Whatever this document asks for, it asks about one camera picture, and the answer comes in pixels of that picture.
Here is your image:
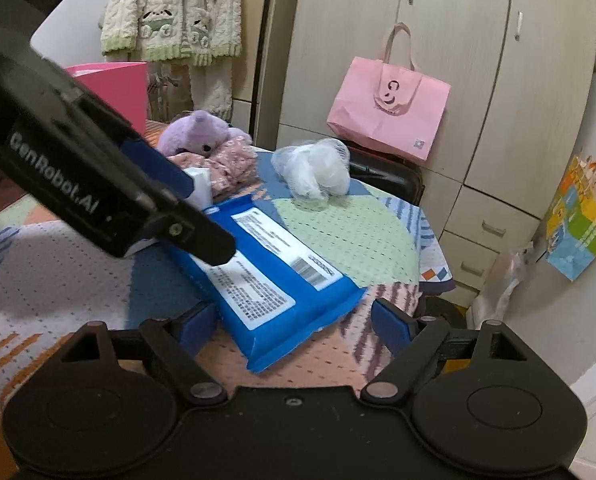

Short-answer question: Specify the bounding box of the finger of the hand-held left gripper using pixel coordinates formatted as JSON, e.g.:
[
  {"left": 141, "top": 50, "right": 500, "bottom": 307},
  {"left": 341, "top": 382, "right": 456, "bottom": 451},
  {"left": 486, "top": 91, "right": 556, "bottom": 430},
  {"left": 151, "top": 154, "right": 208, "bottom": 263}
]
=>
[
  {"left": 120, "top": 136, "right": 195, "bottom": 202},
  {"left": 149, "top": 199, "right": 237, "bottom": 267}
]

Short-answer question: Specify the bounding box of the blue wet wipes packet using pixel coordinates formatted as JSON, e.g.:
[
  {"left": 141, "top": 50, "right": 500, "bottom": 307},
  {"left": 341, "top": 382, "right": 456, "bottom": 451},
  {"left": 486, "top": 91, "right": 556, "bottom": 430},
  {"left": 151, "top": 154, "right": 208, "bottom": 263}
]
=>
[{"left": 160, "top": 202, "right": 368, "bottom": 374}]

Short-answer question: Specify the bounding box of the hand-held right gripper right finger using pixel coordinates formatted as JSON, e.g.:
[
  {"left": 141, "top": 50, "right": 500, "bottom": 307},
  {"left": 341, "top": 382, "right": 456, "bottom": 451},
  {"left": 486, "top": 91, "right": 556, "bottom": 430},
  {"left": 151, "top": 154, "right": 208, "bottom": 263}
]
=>
[{"left": 359, "top": 299, "right": 529, "bottom": 405}]

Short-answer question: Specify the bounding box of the floral pink scrunchie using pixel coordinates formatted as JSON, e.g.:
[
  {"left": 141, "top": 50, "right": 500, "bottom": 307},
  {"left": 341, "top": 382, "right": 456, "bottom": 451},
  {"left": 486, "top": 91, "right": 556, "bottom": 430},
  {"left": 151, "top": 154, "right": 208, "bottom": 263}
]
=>
[{"left": 167, "top": 140, "right": 259, "bottom": 202}]

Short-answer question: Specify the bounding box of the cream knitted cardigan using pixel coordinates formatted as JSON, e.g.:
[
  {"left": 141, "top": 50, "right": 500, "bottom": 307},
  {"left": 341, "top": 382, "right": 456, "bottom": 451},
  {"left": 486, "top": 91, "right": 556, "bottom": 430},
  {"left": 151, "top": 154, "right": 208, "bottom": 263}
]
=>
[{"left": 99, "top": 0, "right": 245, "bottom": 122}]

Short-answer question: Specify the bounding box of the clear plastic bag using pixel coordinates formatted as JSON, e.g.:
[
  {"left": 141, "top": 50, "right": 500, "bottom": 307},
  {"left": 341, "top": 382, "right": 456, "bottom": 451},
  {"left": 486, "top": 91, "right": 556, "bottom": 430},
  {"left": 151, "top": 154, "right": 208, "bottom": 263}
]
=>
[{"left": 497, "top": 244, "right": 535, "bottom": 322}]

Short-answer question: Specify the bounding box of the pink paper bag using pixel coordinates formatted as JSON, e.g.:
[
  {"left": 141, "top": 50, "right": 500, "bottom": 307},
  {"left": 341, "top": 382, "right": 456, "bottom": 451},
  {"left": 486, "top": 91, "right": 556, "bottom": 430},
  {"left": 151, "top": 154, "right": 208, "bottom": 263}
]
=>
[{"left": 326, "top": 22, "right": 452, "bottom": 163}]

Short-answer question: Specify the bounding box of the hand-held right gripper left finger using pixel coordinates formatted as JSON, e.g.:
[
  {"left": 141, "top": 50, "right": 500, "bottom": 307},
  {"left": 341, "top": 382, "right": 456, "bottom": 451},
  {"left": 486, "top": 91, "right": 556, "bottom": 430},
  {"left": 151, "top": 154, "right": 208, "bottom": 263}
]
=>
[{"left": 58, "top": 302, "right": 229, "bottom": 405}]

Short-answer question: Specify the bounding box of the small white tissue packet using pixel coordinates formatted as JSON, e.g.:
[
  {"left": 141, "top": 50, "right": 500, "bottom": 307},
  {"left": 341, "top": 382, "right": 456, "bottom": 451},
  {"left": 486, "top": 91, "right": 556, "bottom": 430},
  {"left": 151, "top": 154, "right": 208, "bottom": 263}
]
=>
[{"left": 184, "top": 166, "right": 215, "bottom": 212}]

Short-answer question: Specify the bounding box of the beige wardrobe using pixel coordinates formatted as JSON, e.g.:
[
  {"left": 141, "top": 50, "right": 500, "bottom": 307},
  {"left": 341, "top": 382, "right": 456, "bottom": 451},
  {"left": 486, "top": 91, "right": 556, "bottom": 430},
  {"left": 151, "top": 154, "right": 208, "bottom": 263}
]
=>
[{"left": 250, "top": 0, "right": 596, "bottom": 311}]

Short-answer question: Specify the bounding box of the white mesh bath sponge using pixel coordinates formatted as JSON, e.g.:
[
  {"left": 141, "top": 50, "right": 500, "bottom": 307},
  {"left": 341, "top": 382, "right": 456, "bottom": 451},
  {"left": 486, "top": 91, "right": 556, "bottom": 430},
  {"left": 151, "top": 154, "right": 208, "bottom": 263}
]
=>
[{"left": 270, "top": 137, "right": 352, "bottom": 202}]

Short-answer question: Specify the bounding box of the purple plush toy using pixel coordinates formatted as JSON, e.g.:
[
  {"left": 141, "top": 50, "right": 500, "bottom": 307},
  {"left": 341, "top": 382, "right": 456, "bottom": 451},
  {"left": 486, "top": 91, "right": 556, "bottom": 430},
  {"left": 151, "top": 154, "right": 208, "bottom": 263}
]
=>
[{"left": 156, "top": 110, "right": 253, "bottom": 159}]

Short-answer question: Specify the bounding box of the pink cardboard box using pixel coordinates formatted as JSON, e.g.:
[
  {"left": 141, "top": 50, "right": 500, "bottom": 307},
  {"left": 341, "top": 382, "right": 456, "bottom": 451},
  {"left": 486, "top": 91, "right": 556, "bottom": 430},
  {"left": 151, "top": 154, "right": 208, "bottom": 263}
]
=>
[{"left": 62, "top": 61, "right": 149, "bottom": 136}]

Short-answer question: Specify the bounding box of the black suitcase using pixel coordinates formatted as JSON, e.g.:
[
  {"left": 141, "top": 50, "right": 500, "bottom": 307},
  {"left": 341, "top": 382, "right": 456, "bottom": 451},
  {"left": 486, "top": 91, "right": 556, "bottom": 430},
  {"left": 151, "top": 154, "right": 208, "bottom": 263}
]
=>
[{"left": 343, "top": 141, "right": 427, "bottom": 207}]

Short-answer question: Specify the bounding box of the colourful paper bag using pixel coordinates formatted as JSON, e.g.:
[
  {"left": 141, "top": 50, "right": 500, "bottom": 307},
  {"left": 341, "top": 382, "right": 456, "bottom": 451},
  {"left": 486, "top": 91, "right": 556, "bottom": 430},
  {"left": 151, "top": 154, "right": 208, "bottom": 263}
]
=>
[{"left": 544, "top": 139, "right": 596, "bottom": 282}]

